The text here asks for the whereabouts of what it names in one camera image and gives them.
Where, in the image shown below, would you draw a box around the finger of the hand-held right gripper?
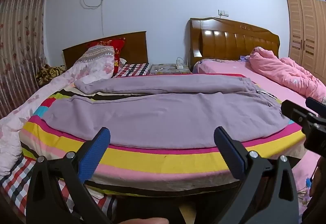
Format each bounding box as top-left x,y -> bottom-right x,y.
281,100 -> 319,128
305,97 -> 326,113

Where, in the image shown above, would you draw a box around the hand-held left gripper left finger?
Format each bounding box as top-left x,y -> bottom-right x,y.
26,127 -> 112,224

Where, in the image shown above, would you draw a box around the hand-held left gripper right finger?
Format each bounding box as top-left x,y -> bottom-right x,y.
213,126 -> 299,224

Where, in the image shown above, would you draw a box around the purple pants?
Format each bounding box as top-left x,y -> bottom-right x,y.
42,74 -> 291,149

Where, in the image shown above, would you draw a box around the person's left hand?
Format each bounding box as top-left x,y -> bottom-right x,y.
119,217 -> 169,224

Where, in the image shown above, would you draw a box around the pink bed sheet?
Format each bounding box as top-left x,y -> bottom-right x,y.
192,58 -> 326,217

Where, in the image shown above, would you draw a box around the colourful striped blanket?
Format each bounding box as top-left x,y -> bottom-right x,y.
19,74 -> 310,197

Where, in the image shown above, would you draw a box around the wooden wardrobe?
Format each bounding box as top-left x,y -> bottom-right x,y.
287,0 -> 326,79

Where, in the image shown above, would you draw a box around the pink floral quilt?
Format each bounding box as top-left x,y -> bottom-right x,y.
0,45 -> 116,177

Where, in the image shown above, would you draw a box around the plaid bed sheet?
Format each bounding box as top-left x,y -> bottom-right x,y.
0,62 -> 151,224

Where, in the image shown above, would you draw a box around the leopard print blanket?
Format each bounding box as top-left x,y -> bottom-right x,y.
35,65 -> 66,86

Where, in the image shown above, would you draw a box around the light wooden headboard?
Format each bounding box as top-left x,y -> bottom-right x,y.
189,18 -> 281,73

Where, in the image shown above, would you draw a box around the floral covered nightstand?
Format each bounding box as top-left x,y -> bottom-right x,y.
149,64 -> 192,76

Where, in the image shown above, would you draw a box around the red floral pillow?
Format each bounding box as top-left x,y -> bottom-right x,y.
88,38 -> 126,75

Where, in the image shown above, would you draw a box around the dark wooden headboard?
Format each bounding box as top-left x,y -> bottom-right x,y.
62,31 -> 149,70

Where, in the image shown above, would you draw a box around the floral striped curtain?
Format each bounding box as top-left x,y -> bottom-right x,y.
0,0 -> 50,119

